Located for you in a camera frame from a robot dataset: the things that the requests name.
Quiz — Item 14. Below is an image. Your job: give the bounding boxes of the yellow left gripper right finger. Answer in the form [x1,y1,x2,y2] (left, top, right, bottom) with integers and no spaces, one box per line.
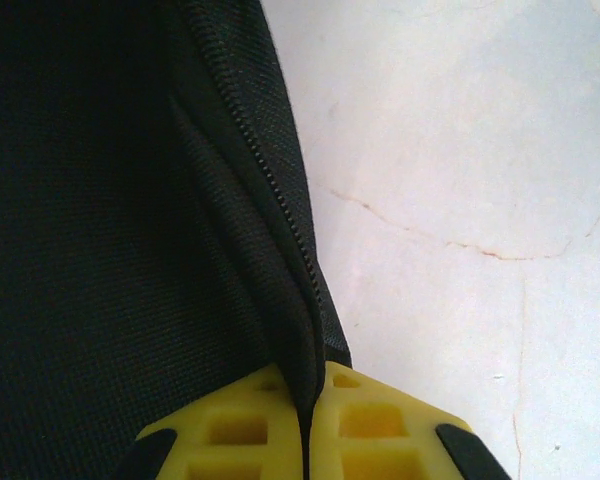
[307,360,514,480]

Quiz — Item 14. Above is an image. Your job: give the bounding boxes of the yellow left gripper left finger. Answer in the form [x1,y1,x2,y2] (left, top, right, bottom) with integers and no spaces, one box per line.
[122,362,306,480]

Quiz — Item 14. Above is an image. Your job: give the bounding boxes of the black backpack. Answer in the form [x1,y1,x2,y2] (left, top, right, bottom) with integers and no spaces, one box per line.
[0,0,354,480]

